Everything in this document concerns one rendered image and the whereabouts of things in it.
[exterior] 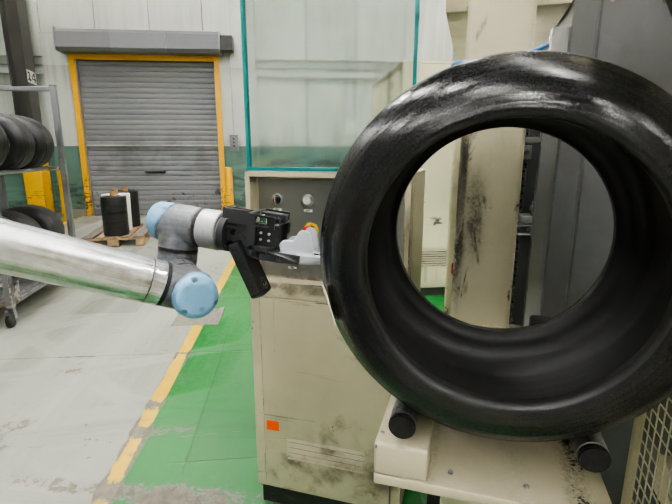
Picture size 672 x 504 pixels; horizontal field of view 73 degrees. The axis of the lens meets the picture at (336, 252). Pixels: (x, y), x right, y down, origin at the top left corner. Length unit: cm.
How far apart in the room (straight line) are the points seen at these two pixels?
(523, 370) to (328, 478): 105
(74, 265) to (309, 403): 112
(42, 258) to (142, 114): 953
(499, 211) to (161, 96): 937
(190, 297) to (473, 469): 56
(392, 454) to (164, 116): 955
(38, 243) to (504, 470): 81
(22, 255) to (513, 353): 85
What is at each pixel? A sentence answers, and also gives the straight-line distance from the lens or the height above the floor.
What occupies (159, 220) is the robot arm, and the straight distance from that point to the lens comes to 92.
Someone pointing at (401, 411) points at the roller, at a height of 92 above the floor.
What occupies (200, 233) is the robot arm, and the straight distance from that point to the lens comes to 87.
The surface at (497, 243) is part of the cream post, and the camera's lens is 105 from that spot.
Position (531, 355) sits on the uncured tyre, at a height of 94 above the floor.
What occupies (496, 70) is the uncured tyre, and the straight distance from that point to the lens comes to 66.
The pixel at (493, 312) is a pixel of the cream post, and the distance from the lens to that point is 109.
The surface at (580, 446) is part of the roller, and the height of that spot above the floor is 91.
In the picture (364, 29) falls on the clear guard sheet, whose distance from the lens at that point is 148.
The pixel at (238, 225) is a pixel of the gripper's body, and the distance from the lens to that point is 86.
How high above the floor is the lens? 134
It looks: 13 degrees down
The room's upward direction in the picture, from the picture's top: straight up
